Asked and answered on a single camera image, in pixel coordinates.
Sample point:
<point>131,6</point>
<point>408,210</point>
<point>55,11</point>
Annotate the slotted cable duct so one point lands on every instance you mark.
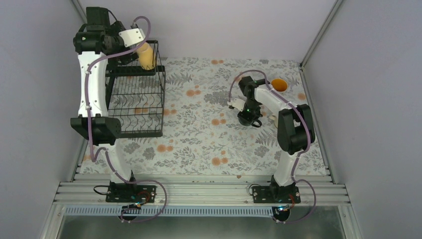
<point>170,211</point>

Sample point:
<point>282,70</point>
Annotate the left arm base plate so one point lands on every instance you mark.
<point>131,193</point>

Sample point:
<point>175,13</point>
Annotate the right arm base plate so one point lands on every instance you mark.
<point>275,194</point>

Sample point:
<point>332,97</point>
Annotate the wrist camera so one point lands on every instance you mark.
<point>132,36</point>
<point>237,104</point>

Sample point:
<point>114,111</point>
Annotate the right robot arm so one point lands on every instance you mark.
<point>295,128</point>

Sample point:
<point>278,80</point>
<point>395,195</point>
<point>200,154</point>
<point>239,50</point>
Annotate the black wire dish rack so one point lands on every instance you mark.
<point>136,96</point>

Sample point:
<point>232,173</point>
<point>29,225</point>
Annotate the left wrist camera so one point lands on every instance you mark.
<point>132,36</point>

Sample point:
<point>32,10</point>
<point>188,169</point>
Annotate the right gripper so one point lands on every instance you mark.
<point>248,117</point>

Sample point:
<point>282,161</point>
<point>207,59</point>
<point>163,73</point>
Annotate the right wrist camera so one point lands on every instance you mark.
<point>237,104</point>

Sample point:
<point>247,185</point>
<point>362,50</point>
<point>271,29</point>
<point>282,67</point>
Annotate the floral tablecloth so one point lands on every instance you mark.
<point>201,134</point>

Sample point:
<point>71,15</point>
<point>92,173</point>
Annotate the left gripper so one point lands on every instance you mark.
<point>125,60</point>

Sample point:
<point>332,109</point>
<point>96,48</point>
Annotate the dark green mug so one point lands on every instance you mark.
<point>249,121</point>

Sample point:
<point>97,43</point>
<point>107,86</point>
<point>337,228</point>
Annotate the yellow cup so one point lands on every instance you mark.
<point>146,56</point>

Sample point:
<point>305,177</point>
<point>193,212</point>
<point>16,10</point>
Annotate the aluminium rail frame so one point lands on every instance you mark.
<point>204,190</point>

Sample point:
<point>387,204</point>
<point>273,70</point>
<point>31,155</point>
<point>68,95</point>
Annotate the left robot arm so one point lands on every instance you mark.
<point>97,43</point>

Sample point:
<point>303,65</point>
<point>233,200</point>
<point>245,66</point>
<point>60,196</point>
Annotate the beige mug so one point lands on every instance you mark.
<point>274,120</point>

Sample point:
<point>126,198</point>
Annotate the floral white mug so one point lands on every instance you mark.
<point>279,85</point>

